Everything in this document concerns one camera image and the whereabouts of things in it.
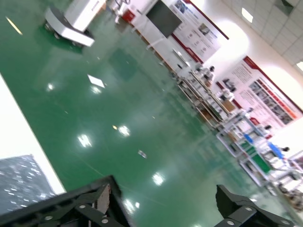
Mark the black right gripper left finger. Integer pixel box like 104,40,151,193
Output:
0,175,131,227

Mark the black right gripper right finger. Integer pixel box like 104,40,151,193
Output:
214,184,296,227

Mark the white shelf rack with bins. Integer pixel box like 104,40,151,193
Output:
216,110,303,211

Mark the grey crumpled antistatic bag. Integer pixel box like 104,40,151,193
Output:
0,155,57,212

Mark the long workbench line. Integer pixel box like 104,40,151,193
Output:
175,63,237,130

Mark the white mobile cart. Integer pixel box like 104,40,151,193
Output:
45,0,107,47

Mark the red cabinet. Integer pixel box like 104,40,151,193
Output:
122,9,136,23

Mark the red bordered wall poster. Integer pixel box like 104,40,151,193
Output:
216,56,303,130
170,0,230,64

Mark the black wall screen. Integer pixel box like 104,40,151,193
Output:
145,0,183,38

